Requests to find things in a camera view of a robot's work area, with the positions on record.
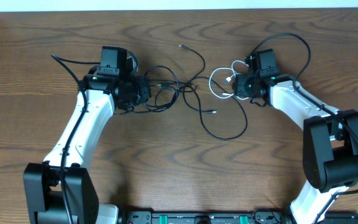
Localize right camera black cable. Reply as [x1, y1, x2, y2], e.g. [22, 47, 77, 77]
[249, 32, 358, 224]

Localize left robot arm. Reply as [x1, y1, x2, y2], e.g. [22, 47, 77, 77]
[23, 46, 151, 223]

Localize white usb cable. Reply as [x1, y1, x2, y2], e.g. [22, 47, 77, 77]
[208, 59, 250, 100]

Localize left camera black cable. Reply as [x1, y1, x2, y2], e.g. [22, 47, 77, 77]
[50, 54, 101, 224]

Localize camera black cable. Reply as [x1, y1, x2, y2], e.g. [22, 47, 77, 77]
[249, 32, 358, 224]
[50, 54, 101, 224]

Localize black usb cable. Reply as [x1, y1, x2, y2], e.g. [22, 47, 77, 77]
[113, 44, 207, 115]
[182, 76, 249, 141]

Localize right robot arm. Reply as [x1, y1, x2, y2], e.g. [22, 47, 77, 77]
[232, 49, 358, 223]

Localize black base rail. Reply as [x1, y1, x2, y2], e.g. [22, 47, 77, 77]
[98, 203, 358, 224]

